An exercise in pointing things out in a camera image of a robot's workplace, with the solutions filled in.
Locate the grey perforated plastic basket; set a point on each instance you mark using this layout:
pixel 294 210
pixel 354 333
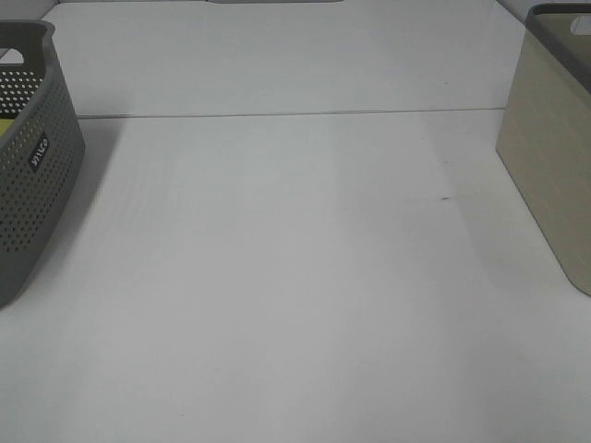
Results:
pixel 41 153

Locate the beige plastic basket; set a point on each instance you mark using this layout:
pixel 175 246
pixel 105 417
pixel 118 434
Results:
pixel 544 140

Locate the yellow folded towel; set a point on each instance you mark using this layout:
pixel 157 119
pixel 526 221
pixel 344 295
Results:
pixel 5 124

